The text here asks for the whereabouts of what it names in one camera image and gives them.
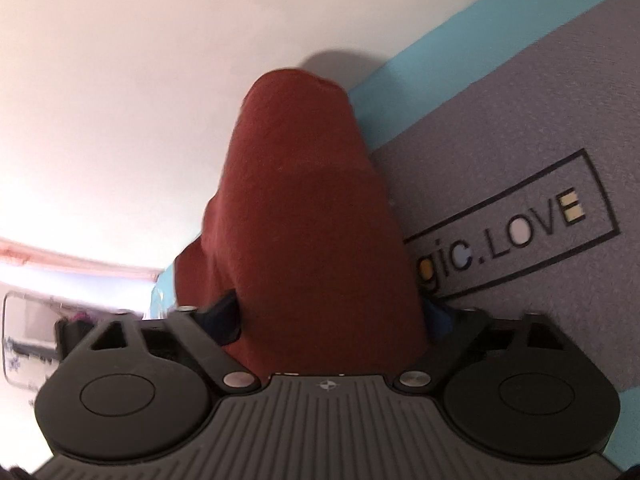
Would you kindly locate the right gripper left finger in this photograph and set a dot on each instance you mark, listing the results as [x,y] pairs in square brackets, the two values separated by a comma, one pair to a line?
[204,333]

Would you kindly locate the dark red knit sweater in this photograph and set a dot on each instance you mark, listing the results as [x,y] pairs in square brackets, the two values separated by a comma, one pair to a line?
[301,230]

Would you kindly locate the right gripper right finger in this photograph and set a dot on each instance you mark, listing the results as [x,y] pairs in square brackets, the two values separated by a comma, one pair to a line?
[450,334]

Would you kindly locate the pink curtain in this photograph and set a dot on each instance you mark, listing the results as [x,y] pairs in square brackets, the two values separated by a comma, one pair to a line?
[24,255]

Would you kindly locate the teal grey patterned bedsheet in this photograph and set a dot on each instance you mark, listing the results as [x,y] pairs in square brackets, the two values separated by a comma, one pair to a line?
[507,140]

